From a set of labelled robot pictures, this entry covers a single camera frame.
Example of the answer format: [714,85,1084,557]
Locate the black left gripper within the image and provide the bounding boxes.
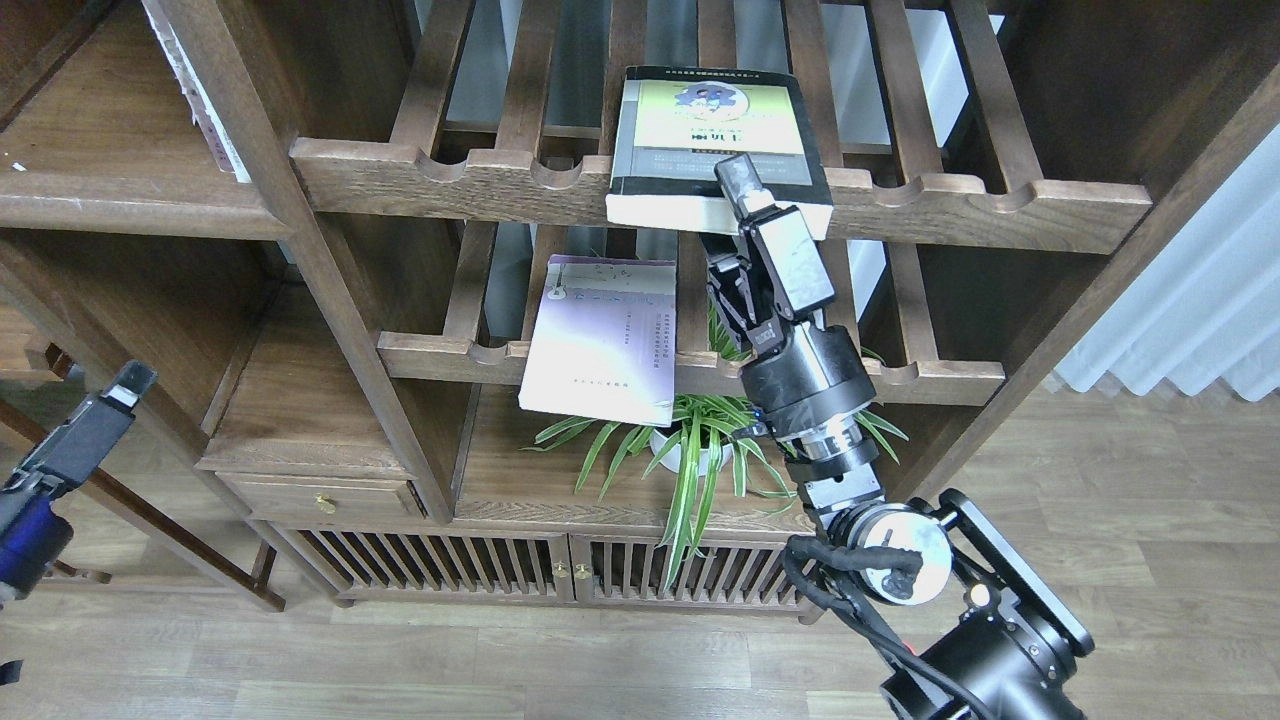
[1,361,157,601]

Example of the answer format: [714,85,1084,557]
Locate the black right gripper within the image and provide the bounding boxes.
[698,154,879,471]

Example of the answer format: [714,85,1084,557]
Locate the green black cover book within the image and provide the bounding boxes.
[605,67,833,240]

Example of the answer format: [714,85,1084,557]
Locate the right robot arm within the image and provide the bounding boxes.
[703,155,1094,719]

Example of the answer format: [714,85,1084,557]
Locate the green spider plant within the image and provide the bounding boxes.
[524,243,909,594]

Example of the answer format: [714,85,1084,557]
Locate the pale purple white book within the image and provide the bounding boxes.
[518,254,677,427]

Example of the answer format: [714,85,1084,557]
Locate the white plant pot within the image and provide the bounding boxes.
[649,427,735,478]

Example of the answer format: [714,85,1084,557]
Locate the dark wooden bookshelf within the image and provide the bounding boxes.
[3,1,1277,621]

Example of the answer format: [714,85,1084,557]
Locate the white book spine upright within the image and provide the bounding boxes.
[143,1,252,184]

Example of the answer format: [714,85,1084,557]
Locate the white curtain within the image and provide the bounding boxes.
[1055,131,1279,401]

